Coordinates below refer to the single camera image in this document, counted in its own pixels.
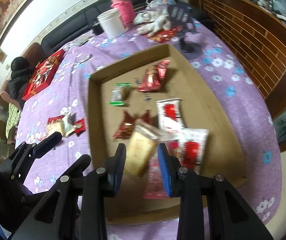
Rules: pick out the shiny red snack bag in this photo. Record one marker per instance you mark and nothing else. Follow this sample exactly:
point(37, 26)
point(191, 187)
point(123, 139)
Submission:
point(153, 77)

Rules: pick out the white green pastry packet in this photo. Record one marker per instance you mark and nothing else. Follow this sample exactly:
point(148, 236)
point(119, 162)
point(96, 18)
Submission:
point(68, 127)

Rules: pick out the wooden cabinet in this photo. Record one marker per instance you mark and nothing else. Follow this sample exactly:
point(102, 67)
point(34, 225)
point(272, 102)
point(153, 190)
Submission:
point(258, 40)

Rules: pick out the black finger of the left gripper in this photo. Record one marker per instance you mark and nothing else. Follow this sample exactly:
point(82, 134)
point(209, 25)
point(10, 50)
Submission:
point(74, 174)
point(19, 163)

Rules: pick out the plastic bag on sofa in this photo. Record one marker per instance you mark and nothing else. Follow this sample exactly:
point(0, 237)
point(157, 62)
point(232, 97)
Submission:
point(159, 3)

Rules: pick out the shallow cardboard tray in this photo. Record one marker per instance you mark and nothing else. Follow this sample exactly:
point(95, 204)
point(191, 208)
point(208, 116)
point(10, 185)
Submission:
point(184, 96)

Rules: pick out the pink knitted bottle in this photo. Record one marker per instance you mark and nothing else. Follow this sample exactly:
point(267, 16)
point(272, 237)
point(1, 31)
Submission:
point(125, 9)

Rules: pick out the black phone stand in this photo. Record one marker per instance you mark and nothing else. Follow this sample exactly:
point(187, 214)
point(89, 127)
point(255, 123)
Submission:
point(181, 19)

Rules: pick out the yellow biscuit packet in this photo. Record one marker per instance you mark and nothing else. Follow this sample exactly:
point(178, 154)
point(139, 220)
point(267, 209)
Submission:
point(142, 146)

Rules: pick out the dark sofa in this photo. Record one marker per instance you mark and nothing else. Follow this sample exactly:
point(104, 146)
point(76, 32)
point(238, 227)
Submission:
point(74, 22)

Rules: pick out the seated person dark hair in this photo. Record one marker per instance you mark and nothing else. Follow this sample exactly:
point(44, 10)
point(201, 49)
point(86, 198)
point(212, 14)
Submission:
point(13, 89)

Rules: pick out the long red candy packet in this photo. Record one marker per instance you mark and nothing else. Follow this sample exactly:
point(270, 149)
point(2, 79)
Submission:
point(55, 119)

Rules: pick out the small red candy packet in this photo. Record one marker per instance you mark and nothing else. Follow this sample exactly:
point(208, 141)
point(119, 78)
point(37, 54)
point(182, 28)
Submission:
point(80, 126)

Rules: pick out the white red snack packet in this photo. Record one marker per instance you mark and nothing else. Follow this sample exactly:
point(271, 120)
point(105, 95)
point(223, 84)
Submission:
point(191, 147)

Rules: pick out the purple floral tablecloth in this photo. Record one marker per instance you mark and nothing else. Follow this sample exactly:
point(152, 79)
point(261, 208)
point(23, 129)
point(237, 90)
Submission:
point(235, 89)

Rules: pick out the red gift snack box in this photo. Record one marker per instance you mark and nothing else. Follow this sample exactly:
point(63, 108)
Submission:
point(43, 74)

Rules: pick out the small black cup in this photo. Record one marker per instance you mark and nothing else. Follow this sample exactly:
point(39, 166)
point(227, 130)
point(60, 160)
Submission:
point(97, 29)

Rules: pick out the green clear candy packet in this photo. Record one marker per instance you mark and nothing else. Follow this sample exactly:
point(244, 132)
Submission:
point(119, 94)

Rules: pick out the red gold foil packet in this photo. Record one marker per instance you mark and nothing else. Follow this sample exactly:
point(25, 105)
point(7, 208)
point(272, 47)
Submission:
point(165, 36)

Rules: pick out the small wrapped candy stick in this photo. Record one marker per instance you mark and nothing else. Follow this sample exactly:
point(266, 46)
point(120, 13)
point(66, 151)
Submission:
point(85, 59)

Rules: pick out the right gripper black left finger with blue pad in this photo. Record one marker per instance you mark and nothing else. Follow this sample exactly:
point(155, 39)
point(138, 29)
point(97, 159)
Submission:
point(114, 169)

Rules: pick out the dark red gold snack bag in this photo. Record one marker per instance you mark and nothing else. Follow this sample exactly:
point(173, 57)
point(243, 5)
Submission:
point(126, 127)

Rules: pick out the white red packet in tray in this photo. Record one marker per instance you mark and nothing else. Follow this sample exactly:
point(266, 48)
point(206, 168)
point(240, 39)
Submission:
point(169, 116)

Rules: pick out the yellow narrow bar packet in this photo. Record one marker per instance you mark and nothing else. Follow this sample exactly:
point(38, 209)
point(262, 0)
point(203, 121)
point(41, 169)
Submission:
point(57, 126)

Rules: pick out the pink snack bar wrapper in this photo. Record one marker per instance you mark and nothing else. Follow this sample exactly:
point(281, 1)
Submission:
point(154, 187)

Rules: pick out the blue sleeve left forearm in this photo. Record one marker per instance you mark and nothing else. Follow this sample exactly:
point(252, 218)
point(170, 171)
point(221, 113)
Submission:
point(5, 234)

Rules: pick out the white cloth gloves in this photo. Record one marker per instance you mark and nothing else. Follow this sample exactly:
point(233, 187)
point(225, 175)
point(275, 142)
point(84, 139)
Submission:
point(152, 22)

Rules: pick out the white plastic jar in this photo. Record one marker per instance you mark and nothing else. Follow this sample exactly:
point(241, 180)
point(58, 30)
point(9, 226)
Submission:
point(112, 23)

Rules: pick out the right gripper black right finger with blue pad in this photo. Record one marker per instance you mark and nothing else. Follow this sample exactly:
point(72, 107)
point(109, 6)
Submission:
point(169, 166)

